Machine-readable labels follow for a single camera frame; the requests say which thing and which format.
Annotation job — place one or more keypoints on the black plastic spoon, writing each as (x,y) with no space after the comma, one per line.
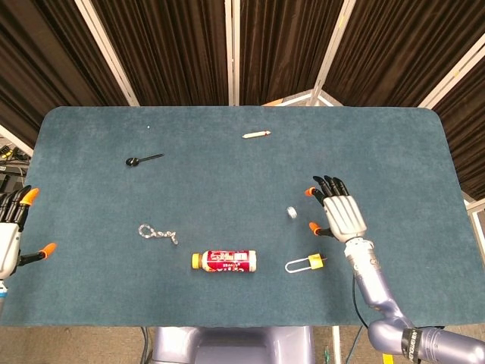
(131,162)

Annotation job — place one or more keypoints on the white pen with red band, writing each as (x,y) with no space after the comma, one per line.
(255,134)

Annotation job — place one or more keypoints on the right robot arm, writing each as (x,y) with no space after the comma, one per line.
(373,288)

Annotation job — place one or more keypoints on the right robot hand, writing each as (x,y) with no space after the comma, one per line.
(345,216)

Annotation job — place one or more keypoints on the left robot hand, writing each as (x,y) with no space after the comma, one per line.
(9,242)

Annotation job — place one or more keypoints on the small white plastic object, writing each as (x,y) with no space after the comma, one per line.
(291,212)

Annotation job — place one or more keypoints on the red Costa coffee bottle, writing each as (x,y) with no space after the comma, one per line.
(227,261)

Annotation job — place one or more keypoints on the brass padlock with long shackle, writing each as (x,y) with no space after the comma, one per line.
(315,261)

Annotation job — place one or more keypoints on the brown curtain screen panel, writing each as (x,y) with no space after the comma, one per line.
(45,57)
(398,49)
(170,49)
(280,49)
(466,132)

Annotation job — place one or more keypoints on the purple-grey robot torso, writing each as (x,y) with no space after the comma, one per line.
(235,347)

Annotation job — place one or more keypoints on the white table leg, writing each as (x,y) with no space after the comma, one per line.
(336,345)

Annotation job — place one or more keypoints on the blue carpet table cover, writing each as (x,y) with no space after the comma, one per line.
(227,182)

